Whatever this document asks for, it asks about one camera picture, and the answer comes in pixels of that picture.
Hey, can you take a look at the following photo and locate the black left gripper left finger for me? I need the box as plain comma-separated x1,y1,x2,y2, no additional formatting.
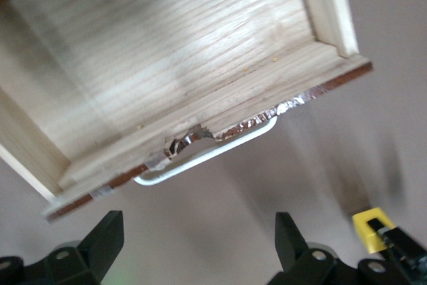
78,210,125,281

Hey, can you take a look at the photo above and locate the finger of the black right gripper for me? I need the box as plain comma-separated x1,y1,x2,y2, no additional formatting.
366,218,427,266

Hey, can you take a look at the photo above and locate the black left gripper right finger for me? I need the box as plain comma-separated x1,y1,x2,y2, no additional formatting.
275,211,310,272

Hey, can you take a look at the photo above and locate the yellow cube block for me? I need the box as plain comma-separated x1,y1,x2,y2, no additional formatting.
352,207,396,254

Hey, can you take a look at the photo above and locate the light wood drawer white handle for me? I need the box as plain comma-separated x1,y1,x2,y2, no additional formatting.
0,0,374,224

